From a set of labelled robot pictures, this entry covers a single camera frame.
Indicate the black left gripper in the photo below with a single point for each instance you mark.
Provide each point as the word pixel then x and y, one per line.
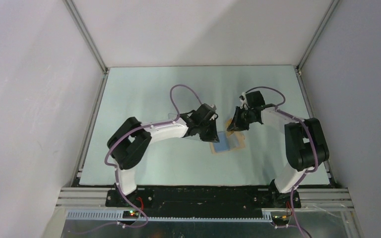
pixel 213 136

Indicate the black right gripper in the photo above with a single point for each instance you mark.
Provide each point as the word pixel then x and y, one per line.
pixel 236 125

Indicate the blue credit card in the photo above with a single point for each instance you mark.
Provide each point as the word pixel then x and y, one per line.
pixel 222 145

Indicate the beige leather card holder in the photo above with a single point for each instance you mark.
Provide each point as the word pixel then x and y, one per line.
pixel 236 141

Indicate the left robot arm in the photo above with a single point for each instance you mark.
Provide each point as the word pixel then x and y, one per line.
pixel 129 143

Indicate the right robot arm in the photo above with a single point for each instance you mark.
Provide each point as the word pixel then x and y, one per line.
pixel 305 144

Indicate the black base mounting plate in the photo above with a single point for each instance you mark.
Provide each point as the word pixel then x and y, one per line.
pixel 247 201

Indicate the grey slotted cable duct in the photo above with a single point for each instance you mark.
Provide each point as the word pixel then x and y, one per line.
pixel 118 215

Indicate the right aluminium frame post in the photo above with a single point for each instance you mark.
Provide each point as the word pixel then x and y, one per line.
pixel 317 34

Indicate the aluminium frame post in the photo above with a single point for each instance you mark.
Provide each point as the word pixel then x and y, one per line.
pixel 84 32
pixel 317 34

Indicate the left aluminium frame post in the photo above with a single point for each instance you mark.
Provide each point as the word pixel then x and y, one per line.
pixel 84 32

